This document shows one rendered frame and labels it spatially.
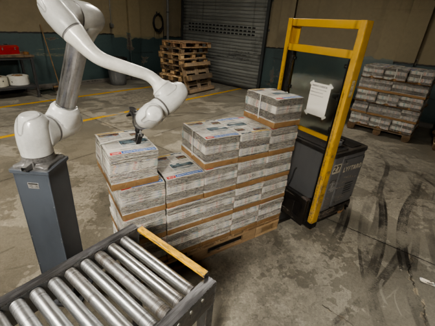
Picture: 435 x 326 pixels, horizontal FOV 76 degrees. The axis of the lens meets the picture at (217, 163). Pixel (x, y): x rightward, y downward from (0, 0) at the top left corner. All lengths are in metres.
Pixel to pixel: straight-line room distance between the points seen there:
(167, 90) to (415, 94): 5.42
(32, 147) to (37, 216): 0.42
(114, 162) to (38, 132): 0.39
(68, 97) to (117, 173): 0.48
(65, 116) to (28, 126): 0.20
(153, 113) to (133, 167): 0.54
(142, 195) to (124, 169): 0.21
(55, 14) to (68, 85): 0.39
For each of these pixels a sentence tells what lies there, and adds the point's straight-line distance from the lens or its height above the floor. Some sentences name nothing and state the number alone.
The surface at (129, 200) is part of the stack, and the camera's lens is 1.78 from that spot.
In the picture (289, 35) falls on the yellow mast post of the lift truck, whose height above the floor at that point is 1.71.
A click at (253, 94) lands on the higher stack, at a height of 1.26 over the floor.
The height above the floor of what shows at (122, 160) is 1.03.
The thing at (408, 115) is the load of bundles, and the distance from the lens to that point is 6.35.
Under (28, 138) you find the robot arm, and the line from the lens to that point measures 1.66.
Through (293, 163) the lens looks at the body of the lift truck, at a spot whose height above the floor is 0.50.
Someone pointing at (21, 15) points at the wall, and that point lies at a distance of 8.31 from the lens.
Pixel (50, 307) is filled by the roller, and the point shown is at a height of 0.80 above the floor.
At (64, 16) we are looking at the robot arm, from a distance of 1.43.
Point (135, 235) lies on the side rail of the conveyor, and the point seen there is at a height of 0.76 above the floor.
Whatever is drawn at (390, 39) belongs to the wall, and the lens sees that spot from 7.94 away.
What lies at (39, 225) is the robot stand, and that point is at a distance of 1.92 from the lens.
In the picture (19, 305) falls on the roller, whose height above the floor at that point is 0.80.
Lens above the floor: 1.73
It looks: 26 degrees down
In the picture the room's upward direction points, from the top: 5 degrees clockwise
